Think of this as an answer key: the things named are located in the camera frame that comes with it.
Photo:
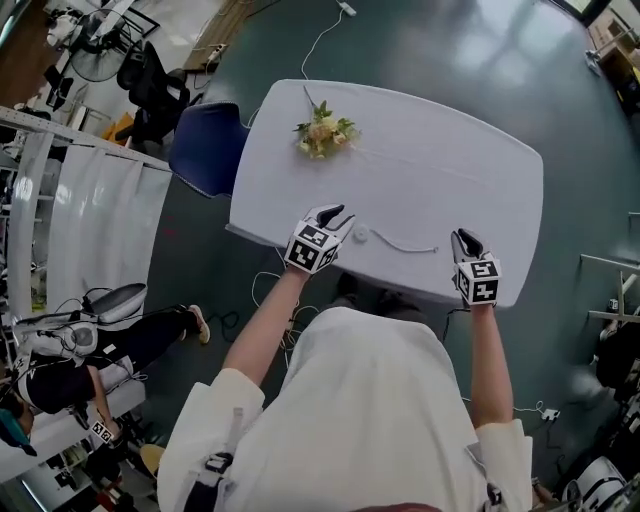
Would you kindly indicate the white power strip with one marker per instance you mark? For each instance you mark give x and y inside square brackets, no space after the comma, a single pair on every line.
[346,6]
[218,48]

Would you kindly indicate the round wooden stool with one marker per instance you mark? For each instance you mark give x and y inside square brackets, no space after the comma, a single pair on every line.
[151,460]

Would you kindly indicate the cardboard box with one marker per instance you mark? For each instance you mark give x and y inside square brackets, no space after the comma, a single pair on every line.
[615,35]

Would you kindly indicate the person's right forearm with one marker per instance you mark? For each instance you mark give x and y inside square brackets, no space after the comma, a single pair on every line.
[492,370]

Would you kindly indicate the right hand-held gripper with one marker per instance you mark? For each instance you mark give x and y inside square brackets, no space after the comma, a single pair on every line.
[480,285]

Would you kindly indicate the small white round device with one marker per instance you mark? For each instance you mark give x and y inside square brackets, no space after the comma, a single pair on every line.
[359,234]

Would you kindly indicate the black office chair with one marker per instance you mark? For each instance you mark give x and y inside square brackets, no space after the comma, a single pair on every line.
[152,90]

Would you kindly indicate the yellow flower bouquet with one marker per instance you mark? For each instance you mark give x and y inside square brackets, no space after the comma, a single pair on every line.
[325,135]

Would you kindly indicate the wooden floor platform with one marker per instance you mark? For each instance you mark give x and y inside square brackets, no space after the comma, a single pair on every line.
[225,30]

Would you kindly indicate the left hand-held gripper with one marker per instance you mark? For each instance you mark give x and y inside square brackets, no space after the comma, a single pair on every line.
[310,250]

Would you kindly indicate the blue chair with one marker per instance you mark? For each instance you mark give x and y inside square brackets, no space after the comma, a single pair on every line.
[207,150]

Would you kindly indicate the white curtain sheet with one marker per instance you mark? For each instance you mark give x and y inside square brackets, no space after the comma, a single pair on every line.
[100,215]

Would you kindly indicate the white metal rack frame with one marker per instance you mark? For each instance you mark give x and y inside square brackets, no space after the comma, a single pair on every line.
[75,132]

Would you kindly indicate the white tablecloth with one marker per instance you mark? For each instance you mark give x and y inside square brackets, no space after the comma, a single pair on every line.
[440,190]

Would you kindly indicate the person's white shirt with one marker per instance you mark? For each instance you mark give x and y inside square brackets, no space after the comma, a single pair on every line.
[350,420]

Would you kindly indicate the person's dark trousers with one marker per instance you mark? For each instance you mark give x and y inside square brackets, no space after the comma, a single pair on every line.
[380,300]

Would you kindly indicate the white rounded device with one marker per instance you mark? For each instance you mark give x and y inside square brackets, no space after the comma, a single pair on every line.
[592,485]

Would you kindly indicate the white metal table frame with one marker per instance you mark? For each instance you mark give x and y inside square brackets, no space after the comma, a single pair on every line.
[615,265]

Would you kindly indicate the person's left forearm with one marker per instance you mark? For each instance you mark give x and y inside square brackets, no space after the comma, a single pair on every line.
[260,335]

